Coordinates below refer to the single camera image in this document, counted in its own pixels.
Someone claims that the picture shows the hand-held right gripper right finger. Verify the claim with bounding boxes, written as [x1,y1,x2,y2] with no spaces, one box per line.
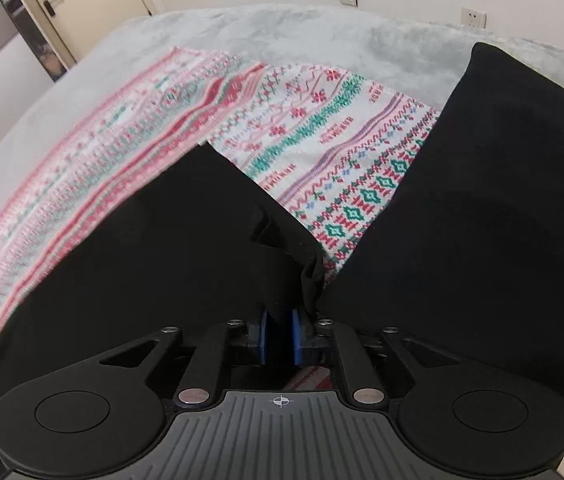
[290,308,464,407]

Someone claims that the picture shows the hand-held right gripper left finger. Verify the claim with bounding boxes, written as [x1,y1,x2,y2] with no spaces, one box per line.
[99,310,271,407]

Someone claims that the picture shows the grey fleece bed cover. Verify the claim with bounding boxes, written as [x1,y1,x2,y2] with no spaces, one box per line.
[0,2,564,256]

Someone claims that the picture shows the printed knit-pattern blanket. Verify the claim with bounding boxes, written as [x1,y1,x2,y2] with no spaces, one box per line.
[0,47,442,392]

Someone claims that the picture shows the black pants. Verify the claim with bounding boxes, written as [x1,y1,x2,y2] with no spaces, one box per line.
[0,42,564,480]

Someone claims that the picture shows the beige door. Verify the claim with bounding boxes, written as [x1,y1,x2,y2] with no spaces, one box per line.
[1,0,159,67]

